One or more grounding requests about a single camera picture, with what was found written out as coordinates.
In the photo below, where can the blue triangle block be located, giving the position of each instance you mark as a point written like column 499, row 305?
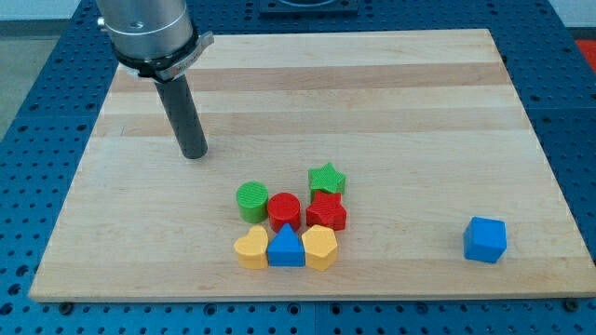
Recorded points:
column 286, row 249

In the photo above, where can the red star block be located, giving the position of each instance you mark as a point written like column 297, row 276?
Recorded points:
column 327, row 210

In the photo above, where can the yellow pentagon block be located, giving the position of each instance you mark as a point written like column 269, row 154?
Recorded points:
column 321, row 247

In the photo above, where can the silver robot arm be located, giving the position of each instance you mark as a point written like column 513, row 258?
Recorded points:
column 154, row 38

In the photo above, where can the green star block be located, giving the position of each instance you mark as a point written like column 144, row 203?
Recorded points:
column 326, row 179

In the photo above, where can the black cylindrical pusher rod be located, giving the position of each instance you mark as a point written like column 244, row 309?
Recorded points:
column 181, row 111

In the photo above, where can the blue cube block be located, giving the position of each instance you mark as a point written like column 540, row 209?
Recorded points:
column 485, row 240

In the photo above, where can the yellow heart block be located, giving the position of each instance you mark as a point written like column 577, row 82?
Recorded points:
column 251, row 249

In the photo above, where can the wooden board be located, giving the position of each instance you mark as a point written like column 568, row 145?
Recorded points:
column 426, row 125

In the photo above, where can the green cylinder block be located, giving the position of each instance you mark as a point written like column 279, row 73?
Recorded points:
column 252, row 198

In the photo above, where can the red cylinder block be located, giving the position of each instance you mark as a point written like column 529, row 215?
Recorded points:
column 284, row 208

